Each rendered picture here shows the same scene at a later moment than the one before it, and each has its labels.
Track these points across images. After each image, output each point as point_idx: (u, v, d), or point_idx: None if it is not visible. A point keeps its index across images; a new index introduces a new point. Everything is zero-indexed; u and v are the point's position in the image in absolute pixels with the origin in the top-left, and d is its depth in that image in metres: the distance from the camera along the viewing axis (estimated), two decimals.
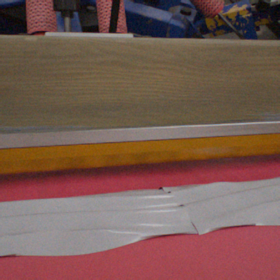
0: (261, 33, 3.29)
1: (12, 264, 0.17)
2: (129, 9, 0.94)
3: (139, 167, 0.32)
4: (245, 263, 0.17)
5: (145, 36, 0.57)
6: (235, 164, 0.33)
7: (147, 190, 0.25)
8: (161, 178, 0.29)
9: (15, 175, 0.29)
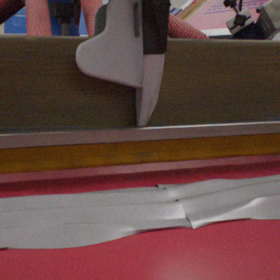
0: None
1: (4, 256, 0.17)
2: None
3: (135, 167, 0.31)
4: (239, 254, 0.17)
5: None
6: (232, 163, 0.33)
7: (142, 187, 0.25)
8: (157, 177, 0.29)
9: (11, 175, 0.29)
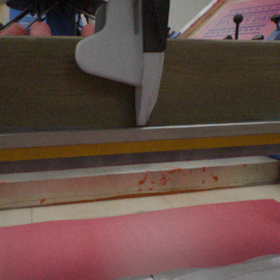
0: None
1: None
2: None
3: (134, 245, 0.35)
4: None
5: None
6: (220, 239, 0.37)
7: (140, 279, 0.29)
8: (153, 260, 0.33)
9: (25, 258, 0.33)
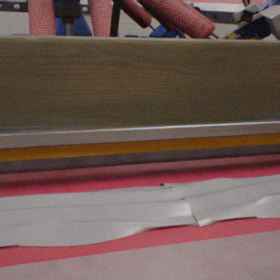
0: None
1: (14, 254, 0.17)
2: None
3: (140, 167, 0.32)
4: (245, 252, 0.17)
5: None
6: (236, 162, 0.33)
7: (149, 186, 0.25)
8: (162, 176, 0.29)
9: (18, 174, 0.29)
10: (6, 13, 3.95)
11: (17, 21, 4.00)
